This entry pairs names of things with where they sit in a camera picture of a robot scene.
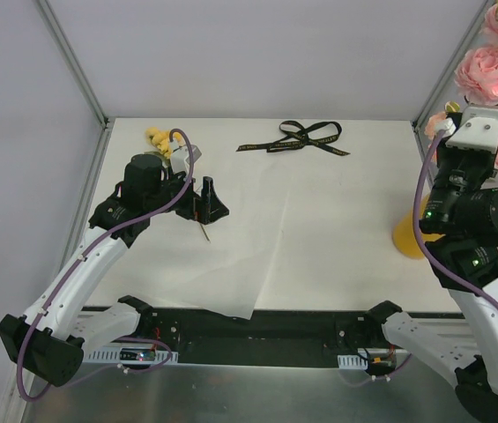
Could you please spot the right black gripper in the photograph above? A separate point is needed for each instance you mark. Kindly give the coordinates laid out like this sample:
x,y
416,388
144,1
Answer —
x,y
462,160

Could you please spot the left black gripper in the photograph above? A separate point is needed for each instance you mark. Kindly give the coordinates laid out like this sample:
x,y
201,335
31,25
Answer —
x,y
198,207

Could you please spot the white wrapping paper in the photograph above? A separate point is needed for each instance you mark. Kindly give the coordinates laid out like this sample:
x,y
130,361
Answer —
x,y
221,267

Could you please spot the yellow flower stem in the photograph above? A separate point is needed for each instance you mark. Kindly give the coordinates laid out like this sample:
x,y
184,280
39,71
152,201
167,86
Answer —
x,y
159,140

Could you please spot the black ribbon gold lettering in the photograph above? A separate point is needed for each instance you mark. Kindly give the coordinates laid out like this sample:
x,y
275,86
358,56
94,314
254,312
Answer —
x,y
296,137

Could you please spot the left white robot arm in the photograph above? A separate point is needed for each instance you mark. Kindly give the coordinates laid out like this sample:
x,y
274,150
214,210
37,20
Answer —
x,y
47,340

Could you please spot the yellow cylindrical vase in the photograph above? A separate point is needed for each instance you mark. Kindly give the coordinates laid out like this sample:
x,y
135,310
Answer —
x,y
404,240

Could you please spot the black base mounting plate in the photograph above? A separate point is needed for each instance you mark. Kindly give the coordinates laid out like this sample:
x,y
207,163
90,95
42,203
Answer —
x,y
270,338

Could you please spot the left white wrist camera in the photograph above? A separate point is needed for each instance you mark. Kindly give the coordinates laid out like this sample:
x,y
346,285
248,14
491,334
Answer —
x,y
180,158

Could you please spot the right aluminium frame post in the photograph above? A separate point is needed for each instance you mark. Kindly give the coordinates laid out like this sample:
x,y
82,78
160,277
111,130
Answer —
x,y
469,37

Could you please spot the aluminium frame post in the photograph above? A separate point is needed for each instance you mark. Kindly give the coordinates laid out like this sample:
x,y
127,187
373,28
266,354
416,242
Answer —
x,y
469,37
70,59

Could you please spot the left aluminium frame post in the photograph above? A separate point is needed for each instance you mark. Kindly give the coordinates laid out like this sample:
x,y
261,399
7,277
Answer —
x,y
70,59

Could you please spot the left white cable duct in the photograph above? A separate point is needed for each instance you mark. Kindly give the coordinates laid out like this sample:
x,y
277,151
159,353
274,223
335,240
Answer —
x,y
131,354

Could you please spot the white cable duct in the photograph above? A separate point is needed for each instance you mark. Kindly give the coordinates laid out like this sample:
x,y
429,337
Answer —
x,y
352,362
131,354

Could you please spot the right white cable duct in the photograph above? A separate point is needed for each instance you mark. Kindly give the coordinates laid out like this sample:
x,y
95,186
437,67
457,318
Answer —
x,y
352,362

